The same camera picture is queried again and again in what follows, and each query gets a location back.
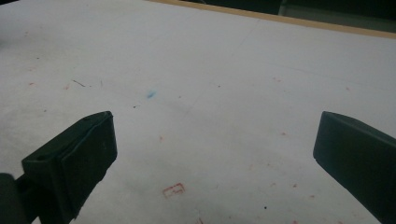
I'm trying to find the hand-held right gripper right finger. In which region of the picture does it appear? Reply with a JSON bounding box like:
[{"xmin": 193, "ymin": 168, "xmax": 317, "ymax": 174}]
[{"xmin": 312, "ymin": 110, "xmax": 396, "ymax": 224}]

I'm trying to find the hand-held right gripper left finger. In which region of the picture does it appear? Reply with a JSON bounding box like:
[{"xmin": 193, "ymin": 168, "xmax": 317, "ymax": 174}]
[{"xmin": 21, "ymin": 110, "xmax": 119, "ymax": 224}]

